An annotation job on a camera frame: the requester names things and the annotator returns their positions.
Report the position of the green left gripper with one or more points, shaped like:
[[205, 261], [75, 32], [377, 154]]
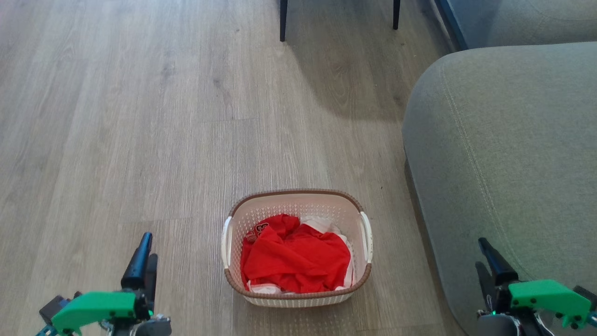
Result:
[[98, 305]]

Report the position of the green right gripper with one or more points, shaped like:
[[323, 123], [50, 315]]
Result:
[[548, 296]]

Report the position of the white laundry basket brown rim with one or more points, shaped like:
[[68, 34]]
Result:
[[298, 203]]

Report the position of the blue left wrist connector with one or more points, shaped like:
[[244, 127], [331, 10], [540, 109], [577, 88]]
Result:
[[45, 332]]

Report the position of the grey-green fabric sofa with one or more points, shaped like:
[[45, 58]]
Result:
[[503, 149]]

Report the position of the red jersey garment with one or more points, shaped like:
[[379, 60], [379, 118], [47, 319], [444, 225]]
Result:
[[294, 259]]

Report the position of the white garment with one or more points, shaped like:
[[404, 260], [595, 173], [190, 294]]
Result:
[[326, 225]]

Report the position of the grey sofa section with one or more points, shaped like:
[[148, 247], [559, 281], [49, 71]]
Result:
[[522, 21]]

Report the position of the dark blue sofa base strip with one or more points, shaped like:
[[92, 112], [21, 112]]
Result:
[[450, 21]]

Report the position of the black furniture leg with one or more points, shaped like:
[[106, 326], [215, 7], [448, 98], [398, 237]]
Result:
[[283, 21], [396, 14]]

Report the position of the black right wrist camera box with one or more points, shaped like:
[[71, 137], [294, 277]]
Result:
[[586, 295]]

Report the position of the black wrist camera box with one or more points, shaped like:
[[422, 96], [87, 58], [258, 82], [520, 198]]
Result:
[[586, 295], [52, 308]]

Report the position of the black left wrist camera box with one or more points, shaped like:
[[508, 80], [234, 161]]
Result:
[[52, 308]]

